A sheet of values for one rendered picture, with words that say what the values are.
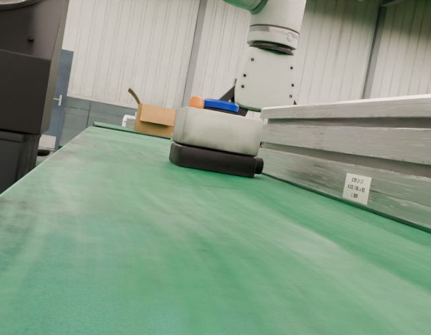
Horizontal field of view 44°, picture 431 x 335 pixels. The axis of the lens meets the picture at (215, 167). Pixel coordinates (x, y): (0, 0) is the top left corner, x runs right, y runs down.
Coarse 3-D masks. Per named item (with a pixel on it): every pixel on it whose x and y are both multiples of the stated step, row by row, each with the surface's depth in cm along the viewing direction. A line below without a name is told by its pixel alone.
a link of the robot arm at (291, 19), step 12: (264, 0) 82; (276, 0) 83; (288, 0) 83; (300, 0) 84; (252, 12) 86; (264, 12) 84; (276, 12) 83; (288, 12) 83; (300, 12) 85; (252, 24) 86; (264, 24) 84; (276, 24) 83; (288, 24) 84; (300, 24) 86
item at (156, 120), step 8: (136, 96) 277; (144, 104) 277; (144, 112) 276; (152, 112) 277; (160, 112) 278; (168, 112) 279; (176, 112) 281; (136, 120) 287; (144, 120) 275; (152, 120) 276; (160, 120) 277; (168, 120) 277; (136, 128) 278; (144, 128) 279; (152, 128) 279; (160, 128) 280; (168, 128) 281; (168, 136) 281
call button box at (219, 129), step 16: (192, 112) 52; (208, 112) 52; (224, 112) 54; (176, 128) 57; (192, 128) 52; (208, 128) 52; (224, 128) 52; (240, 128) 53; (256, 128) 53; (176, 144) 55; (192, 144) 52; (208, 144) 52; (224, 144) 53; (240, 144) 53; (256, 144) 53; (176, 160) 53; (192, 160) 52; (208, 160) 52; (224, 160) 53; (240, 160) 53; (256, 160) 54
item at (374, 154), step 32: (416, 96) 35; (288, 128) 58; (320, 128) 49; (352, 128) 43; (384, 128) 38; (416, 128) 34; (288, 160) 56; (320, 160) 48; (352, 160) 45; (384, 160) 39; (416, 160) 34; (320, 192) 47; (352, 192) 41; (384, 192) 37; (416, 192) 33; (416, 224) 33
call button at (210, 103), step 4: (204, 100) 55; (208, 100) 55; (212, 100) 55; (216, 100) 54; (220, 100) 54; (204, 104) 55; (208, 104) 55; (212, 104) 54; (216, 104) 54; (220, 104) 54; (224, 104) 54; (228, 104) 54; (232, 104) 55; (236, 104) 56; (216, 108) 55; (220, 108) 55; (224, 108) 54; (228, 108) 55; (232, 108) 55; (236, 108) 55; (236, 112) 57
